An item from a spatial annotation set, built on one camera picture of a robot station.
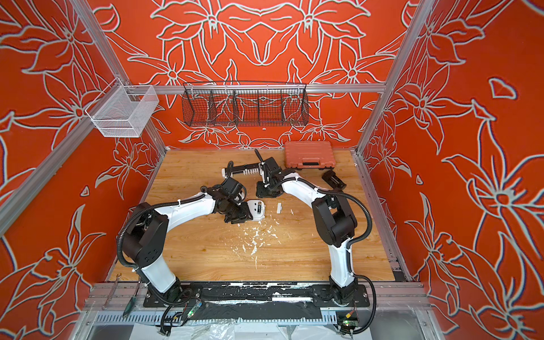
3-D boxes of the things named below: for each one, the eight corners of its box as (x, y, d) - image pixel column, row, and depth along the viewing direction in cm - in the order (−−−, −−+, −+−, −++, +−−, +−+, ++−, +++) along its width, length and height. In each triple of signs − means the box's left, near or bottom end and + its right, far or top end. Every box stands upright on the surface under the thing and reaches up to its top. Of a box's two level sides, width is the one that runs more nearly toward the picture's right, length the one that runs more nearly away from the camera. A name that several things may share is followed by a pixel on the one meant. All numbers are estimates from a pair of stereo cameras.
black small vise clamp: (335, 193, 102) (337, 191, 101) (319, 176, 109) (320, 173, 108) (346, 187, 105) (347, 185, 103) (329, 171, 112) (330, 168, 110)
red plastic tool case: (285, 171, 111) (285, 165, 107) (283, 146, 123) (284, 140, 120) (334, 171, 111) (336, 165, 107) (328, 146, 123) (329, 140, 120)
